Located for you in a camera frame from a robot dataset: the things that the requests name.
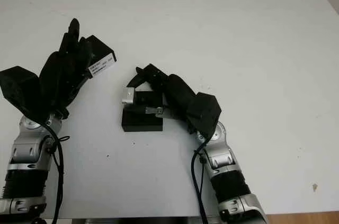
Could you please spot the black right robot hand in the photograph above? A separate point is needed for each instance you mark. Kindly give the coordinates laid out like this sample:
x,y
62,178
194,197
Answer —
x,y
177,94

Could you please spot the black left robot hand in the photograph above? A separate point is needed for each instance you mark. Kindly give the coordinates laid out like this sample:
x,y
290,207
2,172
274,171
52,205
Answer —
x,y
58,75

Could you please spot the small silver depth camera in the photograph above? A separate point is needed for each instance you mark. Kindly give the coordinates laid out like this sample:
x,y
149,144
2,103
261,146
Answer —
x,y
127,96

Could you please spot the black RealSense box lid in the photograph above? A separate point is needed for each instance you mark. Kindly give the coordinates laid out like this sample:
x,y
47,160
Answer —
x,y
102,49

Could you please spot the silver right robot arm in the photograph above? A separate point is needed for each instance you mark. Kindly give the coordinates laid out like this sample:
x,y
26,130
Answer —
x,y
225,163

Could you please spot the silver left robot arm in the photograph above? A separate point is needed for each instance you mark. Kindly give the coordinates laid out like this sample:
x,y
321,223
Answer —
x,y
26,150

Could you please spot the black foam-lined box base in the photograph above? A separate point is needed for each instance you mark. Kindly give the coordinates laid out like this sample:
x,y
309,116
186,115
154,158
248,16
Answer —
x,y
140,123

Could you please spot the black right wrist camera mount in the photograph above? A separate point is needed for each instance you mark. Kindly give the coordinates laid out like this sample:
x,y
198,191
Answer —
x,y
205,112

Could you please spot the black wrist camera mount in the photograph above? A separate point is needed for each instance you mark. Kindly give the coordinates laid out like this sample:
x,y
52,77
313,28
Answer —
x,y
16,89
205,112

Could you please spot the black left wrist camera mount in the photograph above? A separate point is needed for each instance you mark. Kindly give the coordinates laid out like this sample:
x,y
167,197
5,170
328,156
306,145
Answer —
x,y
16,89

